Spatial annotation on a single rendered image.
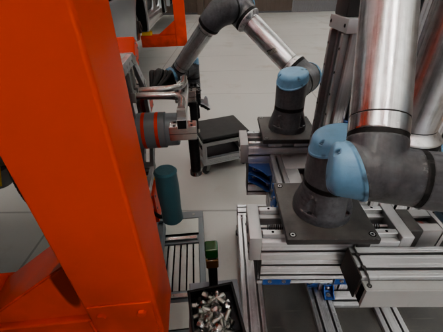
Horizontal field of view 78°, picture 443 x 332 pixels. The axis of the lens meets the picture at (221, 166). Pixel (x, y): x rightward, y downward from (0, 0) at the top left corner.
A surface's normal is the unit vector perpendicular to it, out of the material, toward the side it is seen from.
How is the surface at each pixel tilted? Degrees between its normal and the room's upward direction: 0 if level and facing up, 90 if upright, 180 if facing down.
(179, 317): 0
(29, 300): 90
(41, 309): 90
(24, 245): 0
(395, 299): 90
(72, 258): 90
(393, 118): 48
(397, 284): 0
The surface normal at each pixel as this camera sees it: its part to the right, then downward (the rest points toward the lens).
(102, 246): 0.09, 0.55
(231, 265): -0.02, -0.83
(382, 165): -0.20, -0.16
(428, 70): -0.81, 0.34
